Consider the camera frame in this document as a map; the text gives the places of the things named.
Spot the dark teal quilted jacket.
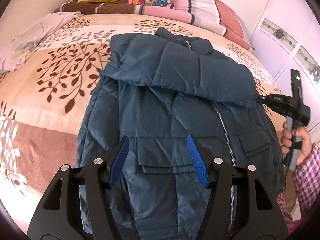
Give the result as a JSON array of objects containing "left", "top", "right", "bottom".
[{"left": 76, "top": 28, "right": 284, "bottom": 239}]

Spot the person's right hand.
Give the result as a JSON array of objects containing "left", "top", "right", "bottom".
[{"left": 280, "top": 121, "right": 313, "bottom": 167}]

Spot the plaid shirt right sleeve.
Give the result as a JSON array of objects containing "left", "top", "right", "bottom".
[{"left": 293, "top": 144, "right": 319, "bottom": 218}]

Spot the white wardrobe with ornaments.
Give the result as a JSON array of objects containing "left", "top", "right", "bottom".
[{"left": 251, "top": 0, "right": 319, "bottom": 130}]

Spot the leaf patterned bed blanket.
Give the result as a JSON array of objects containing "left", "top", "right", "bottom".
[{"left": 1, "top": 14, "right": 280, "bottom": 231}]

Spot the plaid shirt torso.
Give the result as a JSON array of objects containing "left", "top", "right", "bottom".
[{"left": 276, "top": 193, "right": 295, "bottom": 231}]

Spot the red pink pillow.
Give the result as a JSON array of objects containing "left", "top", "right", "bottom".
[{"left": 214, "top": 0, "right": 252, "bottom": 51}]

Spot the light purple floral pillow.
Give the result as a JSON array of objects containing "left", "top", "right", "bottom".
[{"left": 1, "top": 11, "right": 81, "bottom": 73}]

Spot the pink striped folded blanket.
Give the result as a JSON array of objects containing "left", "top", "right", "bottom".
[{"left": 133, "top": 0, "right": 227, "bottom": 36}]

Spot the white headboard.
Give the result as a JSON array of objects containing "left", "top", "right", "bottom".
[{"left": 1, "top": 0, "right": 69, "bottom": 47}]

